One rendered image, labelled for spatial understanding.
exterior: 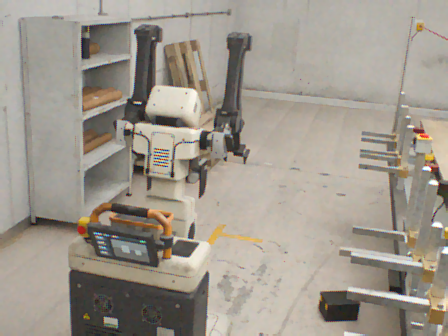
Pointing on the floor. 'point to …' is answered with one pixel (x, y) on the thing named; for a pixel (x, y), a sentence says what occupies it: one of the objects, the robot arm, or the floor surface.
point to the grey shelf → (116, 69)
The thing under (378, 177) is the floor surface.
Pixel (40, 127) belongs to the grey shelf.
